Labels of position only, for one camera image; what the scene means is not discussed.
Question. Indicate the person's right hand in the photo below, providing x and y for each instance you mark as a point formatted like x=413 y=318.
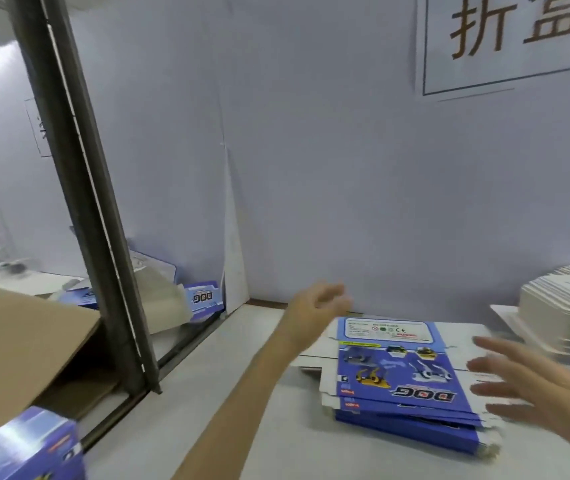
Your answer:
x=550 y=389

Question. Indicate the person's left hand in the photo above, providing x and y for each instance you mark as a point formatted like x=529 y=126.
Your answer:
x=310 y=317

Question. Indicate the person's right fingers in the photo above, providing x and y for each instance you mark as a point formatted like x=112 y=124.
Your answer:
x=495 y=367

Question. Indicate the person's left fingers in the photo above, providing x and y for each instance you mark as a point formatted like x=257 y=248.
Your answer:
x=332 y=296

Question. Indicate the person's left forearm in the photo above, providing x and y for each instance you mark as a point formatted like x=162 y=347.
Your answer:
x=245 y=399

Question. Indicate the stack of white cardboard inserts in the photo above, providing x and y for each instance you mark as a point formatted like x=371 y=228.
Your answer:
x=560 y=314

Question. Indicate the stack of flat blue cartons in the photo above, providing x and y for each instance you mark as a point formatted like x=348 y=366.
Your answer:
x=395 y=379

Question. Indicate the folded blue toy box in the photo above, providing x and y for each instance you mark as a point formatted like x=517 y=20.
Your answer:
x=30 y=449
x=206 y=299
x=79 y=298

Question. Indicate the white paper sign black characters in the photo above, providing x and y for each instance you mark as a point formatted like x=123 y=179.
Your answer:
x=510 y=39

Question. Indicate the brown cardboard box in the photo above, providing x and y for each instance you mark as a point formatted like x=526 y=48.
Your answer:
x=20 y=354

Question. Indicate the dark metal frame post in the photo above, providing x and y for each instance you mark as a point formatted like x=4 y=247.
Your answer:
x=82 y=184

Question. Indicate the small white wall sign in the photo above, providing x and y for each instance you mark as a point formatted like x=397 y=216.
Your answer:
x=40 y=127

